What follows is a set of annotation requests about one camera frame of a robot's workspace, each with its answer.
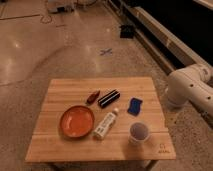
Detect white ceramic cup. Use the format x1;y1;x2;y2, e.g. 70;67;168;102
129;122;150;145

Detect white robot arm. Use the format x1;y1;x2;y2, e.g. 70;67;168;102
165;64;213;117

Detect black striped box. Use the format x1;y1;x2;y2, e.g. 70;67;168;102
98;90;120;108

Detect small brown red object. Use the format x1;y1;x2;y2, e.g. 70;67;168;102
86;91;100;104

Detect blue sponge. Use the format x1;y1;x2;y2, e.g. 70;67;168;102
127;98;143;116

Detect white tube bottle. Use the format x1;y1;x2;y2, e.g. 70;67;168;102
93;108;119;139

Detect wooden folding table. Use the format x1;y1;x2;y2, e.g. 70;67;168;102
25;77;176;163

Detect orange plate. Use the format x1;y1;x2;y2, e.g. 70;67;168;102
59;105;95;138

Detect black box on floor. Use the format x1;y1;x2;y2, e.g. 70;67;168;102
120;25;134;38

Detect white equipment on floor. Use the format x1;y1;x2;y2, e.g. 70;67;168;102
46;0;74;13

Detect grey wall ledge rail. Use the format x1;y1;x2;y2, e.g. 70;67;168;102
105;0;213;94

